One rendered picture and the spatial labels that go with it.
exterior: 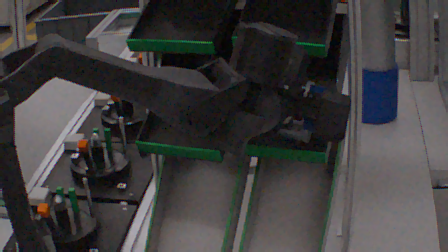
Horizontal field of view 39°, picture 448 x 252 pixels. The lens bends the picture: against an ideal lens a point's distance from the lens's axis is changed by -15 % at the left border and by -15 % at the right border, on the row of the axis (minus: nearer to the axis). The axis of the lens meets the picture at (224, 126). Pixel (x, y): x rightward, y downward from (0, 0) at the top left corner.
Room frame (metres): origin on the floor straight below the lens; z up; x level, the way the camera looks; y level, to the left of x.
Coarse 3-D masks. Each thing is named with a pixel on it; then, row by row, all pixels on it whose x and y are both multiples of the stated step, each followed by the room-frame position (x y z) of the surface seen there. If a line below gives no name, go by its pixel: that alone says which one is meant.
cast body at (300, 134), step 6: (306, 90) 0.88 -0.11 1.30; (300, 114) 0.86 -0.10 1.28; (294, 120) 0.87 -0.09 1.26; (294, 126) 0.88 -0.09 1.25; (300, 126) 0.88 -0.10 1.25; (282, 132) 0.89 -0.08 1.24; (288, 132) 0.88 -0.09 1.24; (294, 132) 0.87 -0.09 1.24; (300, 132) 0.87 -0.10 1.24; (306, 132) 0.87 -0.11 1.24; (294, 138) 0.89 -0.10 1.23; (300, 138) 0.88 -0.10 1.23; (306, 138) 0.87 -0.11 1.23
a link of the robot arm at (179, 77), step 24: (24, 48) 0.69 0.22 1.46; (48, 48) 0.65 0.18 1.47; (72, 48) 0.67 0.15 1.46; (24, 72) 0.63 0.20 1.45; (48, 72) 0.65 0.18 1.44; (72, 72) 0.67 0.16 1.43; (96, 72) 0.68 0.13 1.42; (120, 72) 0.68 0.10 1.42; (144, 72) 0.70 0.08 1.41; (168, 72) 0.73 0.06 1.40; (192, 72) 0.75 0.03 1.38; (0, 96) 0.61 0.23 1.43; (24, 96) 0.62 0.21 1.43; (120, 96) 0.68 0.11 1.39; (144, 96) 0.69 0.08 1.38; (168, 96) 0.70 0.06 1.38; (192, 96) 0.70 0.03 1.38; (168, 120) 0.69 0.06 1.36
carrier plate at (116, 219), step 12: (84, 204) 1.15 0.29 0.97; (96, 204) 1.15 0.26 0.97; (108, 204) 1.15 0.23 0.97; (120, 204) 1.15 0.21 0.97; (96, 216) 1.11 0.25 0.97; (108, 216) 1.11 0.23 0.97; (120, 216) 1.11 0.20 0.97; (132, 216) 1.11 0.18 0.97; (108, 228) 1.06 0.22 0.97; (120, 228) 1.06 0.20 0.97; (12, 240) 1.00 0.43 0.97; (96, 240) 1.02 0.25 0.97; (108, 240) 1.02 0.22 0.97; (120, 240) 1.02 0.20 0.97
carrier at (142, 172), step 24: (120, 120) 1.32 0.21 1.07; (72, 144) 1.39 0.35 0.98; (96, 144) 1.29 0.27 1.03; (120, 144) 1.41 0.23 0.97; (72, 168) 1.27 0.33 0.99; (96, 168) 1.25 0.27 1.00; (120, 168) 1.26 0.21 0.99; (144, 168) 1.29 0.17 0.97; (96, 192) 1.20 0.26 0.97; (120, 192) 1.20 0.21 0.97; (144, 192) 1.21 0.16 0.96
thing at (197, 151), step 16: (224, 48) 1.11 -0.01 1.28; (160, 64) 1.04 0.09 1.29; (176, 64) 1.09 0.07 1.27; (192, 64) 1.09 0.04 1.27; (144, 128) 0.97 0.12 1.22; (160, 128) 0.98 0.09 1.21; (176, 128) 0.97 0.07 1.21; (144, 144) 0.93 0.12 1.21; (160, 144) 0.93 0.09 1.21; (176, 144) 0.95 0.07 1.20; (192, 144) 0.94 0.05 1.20; (208, 144) 0.94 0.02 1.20; (208, 160) 0.91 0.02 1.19
